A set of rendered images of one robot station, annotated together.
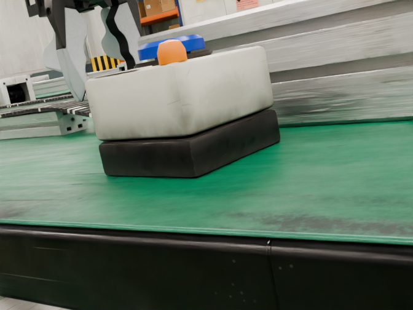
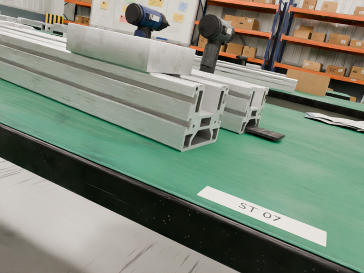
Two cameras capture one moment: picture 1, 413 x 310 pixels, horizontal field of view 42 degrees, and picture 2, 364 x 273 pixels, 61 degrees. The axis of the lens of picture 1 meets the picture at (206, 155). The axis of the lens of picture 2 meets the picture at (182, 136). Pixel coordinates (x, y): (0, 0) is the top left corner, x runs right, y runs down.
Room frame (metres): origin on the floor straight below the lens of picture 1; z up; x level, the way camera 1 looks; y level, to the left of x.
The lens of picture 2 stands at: (-0.44, -0.45, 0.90)
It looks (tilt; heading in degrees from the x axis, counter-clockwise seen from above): 15 degrees down; 346
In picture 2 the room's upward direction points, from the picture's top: 12 degrees clockwise
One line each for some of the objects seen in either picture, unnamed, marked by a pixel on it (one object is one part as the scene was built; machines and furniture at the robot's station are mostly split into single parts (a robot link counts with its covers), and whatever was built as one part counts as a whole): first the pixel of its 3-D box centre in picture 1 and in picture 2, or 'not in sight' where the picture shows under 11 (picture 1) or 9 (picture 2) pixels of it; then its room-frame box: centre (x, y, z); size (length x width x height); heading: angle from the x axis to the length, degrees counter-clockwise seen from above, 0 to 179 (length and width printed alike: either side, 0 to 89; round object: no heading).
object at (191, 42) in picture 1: (172, 55); not in sight; (0.32, 0.01, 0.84); 0.04 x 0.04 x 0.02
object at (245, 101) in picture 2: not in sight; (103, 66); (0.36, -0.42, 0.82); 0.80 x 0.10 x 0.09; 46
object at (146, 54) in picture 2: not in sight; (129, 58); (0.05, -0.46, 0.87); 0.16 x 0.11 x 0.07; 46
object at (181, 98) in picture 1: (192, 106); not in sight; (0.33, 0.00, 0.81); 0.10 x 0.08 x 0.06; 136
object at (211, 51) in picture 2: not in sight; (214, 60); (0.42, -0.71, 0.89); 0.20 x 0.08 x 0.22; 142
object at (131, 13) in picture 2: not in sight; (147, 46); (0.57, -0.53, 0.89); 0.20 x 0.08 x 0.22; 139
